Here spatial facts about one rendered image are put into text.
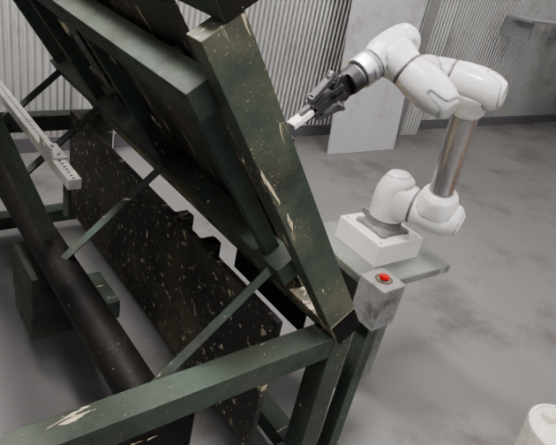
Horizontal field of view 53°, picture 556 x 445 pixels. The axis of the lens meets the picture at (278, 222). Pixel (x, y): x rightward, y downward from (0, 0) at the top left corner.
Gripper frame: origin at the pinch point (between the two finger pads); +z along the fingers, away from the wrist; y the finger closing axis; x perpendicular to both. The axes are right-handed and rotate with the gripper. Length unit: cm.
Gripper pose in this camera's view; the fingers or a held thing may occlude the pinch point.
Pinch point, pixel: (300, 117)
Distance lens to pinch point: 148.7
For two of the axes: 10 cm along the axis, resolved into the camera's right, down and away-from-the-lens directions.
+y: 2.9, 6.2, 7.3
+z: -7.6, 6.1, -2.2
